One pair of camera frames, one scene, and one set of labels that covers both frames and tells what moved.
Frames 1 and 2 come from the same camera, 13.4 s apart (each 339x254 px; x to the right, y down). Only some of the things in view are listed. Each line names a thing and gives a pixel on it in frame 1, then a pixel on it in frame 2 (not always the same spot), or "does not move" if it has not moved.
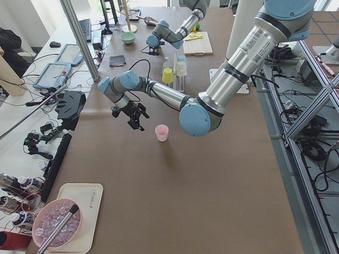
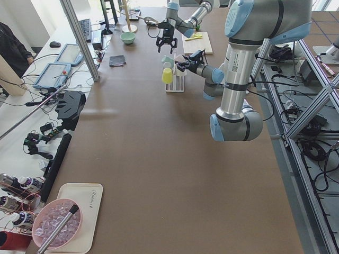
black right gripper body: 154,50 → 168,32
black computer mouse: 54,44 does not move
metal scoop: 149,20 does not move
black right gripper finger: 153,53 → 159,42
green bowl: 127,37 does not move
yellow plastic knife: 194,37 does not move
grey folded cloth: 116,60 does not move
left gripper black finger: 142,110 → 180,64
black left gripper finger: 134,123 → 182,69
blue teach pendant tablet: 70,54 does not move
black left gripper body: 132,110 → 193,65
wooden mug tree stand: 128,28 does not move
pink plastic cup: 161,132 → 180,59
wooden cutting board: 198,46 does not move
